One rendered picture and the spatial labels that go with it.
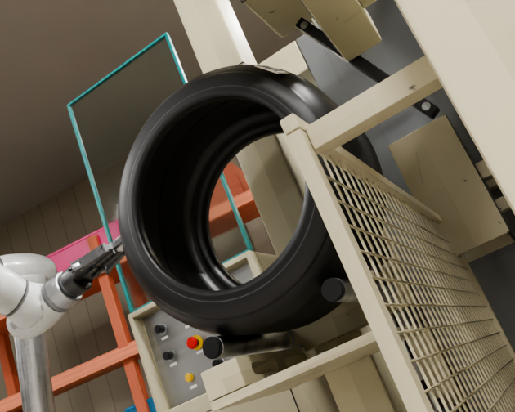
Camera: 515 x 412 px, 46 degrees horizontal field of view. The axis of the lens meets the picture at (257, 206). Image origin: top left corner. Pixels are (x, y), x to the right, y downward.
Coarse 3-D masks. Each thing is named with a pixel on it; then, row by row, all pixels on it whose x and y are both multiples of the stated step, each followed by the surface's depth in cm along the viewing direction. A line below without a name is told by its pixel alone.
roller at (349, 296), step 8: (328, 280) 112; (336, 280) 111; (344, 280) 113; (328, 288) 112; (336, 288) 111; (344, 288) 111; (352, 288) 115; (328, 296) 111; (336, 296) 111; (344, 296) 111; (352, 296) 115; (384, 296) 135
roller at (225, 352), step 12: (216, 336) 122; (228, 336) 125; (240, 336) 129; (252, 336) 133; (264, 336) 138; (276, 336) 144; (288, 336) 149; (204, 348) 121; (216, 348) 120; (228, 348) 122; (240, 348) 127; (252, 348) 132; (264, 348) 137; (276, 348) 144
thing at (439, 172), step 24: (408, 144) 139; (432, 144) 137; (456, 144) 134; (408, 168) 139; (432, 168) 136; (456, 168) 134; (432, 192) 135; (456, 192) 133; (480, 192) 131; (456, 216) 132; (480, 216) 130; (456, 240) 131; (480, 240) 129; (504, 240) 144
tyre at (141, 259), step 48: (192, 96) 129; (240, 96) 124; (288, 96) 119; (144, 144) 133; (192, 144) 155; (240, 144) 155; (144, 192) 146; (192, 192) 158; (336, 192) 112; (144, 240) 130; (192, 240) 156; (144, 288) 131; (192, 288) 122; (240, 288) 117; (288, 288) 114
